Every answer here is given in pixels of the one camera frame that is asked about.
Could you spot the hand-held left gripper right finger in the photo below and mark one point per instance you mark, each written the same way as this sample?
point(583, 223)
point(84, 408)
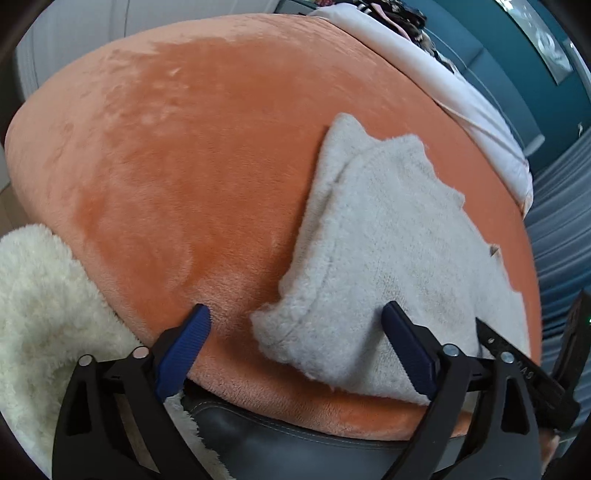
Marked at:
point(411, 350)

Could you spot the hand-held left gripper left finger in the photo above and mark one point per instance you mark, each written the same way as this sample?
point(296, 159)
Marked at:
point(182, 350)

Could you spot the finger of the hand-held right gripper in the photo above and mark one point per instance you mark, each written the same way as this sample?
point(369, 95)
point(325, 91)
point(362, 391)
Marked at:
point(549, 397)

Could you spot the grey fluffy towel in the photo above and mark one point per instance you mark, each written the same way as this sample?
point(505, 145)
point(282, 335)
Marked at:
point(392, 240)

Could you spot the pile of dark clothes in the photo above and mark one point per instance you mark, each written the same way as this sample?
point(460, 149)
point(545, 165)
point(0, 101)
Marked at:
point(406, 23)

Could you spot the blue-grey curtain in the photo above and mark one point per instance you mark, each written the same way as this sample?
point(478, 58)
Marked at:
point(558, 207)

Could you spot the white fluffy cloth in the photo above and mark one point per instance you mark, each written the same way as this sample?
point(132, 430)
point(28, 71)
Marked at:
point(41, 300)

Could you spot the orange plush blanket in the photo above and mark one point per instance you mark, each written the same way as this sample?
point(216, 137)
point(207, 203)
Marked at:
point(161, 161)

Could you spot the white duvet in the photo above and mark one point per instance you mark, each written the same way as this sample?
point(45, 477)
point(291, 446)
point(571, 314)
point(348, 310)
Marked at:
point(461, 101)

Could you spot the blue padded headboard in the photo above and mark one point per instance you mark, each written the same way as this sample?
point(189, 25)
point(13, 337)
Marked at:
point(489, 69)

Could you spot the silver wall picture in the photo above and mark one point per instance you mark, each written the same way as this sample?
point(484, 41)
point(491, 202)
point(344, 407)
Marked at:
point(549, 46)

